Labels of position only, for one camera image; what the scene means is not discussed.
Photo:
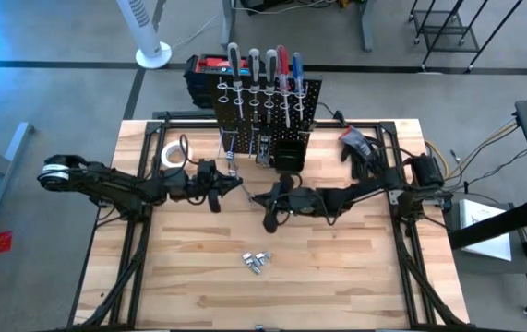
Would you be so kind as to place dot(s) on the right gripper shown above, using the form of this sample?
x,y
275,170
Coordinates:
x,y
297,203

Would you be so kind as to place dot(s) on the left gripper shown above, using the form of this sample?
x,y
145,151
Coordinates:
x,y
203,184

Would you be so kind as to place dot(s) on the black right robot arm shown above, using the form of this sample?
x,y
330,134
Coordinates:
x,y
360,191

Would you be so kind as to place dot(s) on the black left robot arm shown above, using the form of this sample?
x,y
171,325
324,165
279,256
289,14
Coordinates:
x,y
106,184

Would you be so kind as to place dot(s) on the double-prong metal peg hook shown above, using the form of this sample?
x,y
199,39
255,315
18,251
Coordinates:
x,y
220,143
250,143

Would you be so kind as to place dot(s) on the black plastic pegboard bin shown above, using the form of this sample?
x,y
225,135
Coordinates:
x,y
291,159

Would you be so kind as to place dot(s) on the black perforated pegboard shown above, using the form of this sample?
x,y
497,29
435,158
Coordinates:
x,y
246,131

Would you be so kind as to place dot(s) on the white tape roll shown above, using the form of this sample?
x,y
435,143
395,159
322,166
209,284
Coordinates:
x,y
167,157

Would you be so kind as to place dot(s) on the red black toolbox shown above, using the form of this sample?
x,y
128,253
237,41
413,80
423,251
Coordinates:
x,y
203,69

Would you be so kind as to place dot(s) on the grey desk leg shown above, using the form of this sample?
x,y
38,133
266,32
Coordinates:
x,y
229,23
367,27

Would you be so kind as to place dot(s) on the white tower fan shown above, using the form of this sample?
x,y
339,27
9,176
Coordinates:
x,y
140,23

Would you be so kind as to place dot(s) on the white booklet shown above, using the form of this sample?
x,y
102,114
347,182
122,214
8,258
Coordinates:
x,y
475,213

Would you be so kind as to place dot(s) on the grey cart base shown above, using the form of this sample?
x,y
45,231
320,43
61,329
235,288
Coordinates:
x,y
484,269

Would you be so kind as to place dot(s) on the black aluminium table frame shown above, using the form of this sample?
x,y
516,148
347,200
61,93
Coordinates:
x,y
184,123

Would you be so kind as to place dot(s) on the grey blue bench frame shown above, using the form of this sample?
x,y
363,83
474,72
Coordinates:
x,y
14,157

